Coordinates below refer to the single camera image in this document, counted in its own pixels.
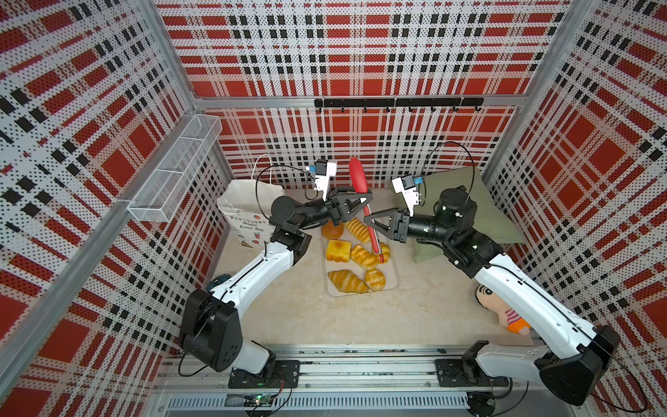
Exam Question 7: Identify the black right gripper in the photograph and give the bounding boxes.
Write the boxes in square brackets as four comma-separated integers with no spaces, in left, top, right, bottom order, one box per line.
[365,208,457,246]

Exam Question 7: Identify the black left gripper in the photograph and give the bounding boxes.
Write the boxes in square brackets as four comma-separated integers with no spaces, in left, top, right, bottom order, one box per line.
[295,186,372,231]

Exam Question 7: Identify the long ridged yellow bread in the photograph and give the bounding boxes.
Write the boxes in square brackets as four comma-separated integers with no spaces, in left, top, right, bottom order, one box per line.
[345,217,371,243]

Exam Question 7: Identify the red silicone metal tongs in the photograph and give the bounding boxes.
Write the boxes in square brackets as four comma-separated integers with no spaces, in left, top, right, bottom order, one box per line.
[349,157,385,263]

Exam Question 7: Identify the small shell-shaped yellow bread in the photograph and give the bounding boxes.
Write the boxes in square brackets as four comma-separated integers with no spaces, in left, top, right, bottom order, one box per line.
[376,243,391,264]

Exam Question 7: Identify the beige plastic tray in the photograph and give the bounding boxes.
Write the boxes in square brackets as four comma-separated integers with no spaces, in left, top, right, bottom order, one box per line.
[321,213,400,298]

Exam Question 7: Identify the white paper gift bag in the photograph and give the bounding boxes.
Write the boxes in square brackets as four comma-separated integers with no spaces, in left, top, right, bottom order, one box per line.
[217,154,285,250]

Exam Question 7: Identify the green cushion pillow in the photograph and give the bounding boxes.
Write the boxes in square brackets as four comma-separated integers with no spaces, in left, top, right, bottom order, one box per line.
[414,167,527,248]

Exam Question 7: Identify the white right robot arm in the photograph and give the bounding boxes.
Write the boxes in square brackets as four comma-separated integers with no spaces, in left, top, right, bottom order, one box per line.
[364,186,620,406]

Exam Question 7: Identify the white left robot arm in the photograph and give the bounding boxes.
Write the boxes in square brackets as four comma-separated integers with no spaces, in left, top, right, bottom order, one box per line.
[179,187,373,379]

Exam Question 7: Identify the twisted braided yellow bread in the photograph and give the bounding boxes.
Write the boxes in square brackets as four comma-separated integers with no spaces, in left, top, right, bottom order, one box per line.
[350,245,379,270]

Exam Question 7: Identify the yellow square toast bread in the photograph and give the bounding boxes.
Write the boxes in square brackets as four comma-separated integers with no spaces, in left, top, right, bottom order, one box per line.
[325,240,352,263]

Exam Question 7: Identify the round scored bread roll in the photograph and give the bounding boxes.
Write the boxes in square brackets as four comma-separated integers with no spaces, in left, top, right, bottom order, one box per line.
[364,269,387,292]

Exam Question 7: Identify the striped croissant bread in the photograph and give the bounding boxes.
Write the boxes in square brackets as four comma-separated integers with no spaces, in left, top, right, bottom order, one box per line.
[328,269,369,294]

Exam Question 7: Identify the round brown bun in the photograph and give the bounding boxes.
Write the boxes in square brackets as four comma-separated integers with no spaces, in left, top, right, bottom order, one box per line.
[321,221,345,240]

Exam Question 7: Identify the small plush doll toy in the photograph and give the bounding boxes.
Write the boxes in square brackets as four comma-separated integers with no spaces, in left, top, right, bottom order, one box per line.
[474,285,531,335]

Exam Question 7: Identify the green circuit board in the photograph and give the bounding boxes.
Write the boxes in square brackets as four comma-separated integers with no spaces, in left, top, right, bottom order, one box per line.
[243,394,274,408]

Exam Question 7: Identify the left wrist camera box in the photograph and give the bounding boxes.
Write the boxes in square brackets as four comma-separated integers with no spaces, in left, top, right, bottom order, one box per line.
[307,159,337,201]

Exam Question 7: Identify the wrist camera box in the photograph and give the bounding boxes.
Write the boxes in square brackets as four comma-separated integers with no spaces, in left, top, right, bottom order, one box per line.
[307,159,337,201]
[392,175,424,216]

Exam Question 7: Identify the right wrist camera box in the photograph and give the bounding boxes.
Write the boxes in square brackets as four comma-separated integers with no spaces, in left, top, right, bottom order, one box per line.
[392,175,424,216]

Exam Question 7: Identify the black wall hook rail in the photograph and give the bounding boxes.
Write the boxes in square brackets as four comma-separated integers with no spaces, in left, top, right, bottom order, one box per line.
[314,97,485,111]

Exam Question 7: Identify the white wire mesh basket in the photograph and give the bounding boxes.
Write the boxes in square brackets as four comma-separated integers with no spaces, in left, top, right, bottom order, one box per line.
[128,114,222,223]

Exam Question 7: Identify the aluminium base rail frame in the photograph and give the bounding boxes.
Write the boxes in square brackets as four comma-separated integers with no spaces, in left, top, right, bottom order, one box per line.
[145,345,596,416]

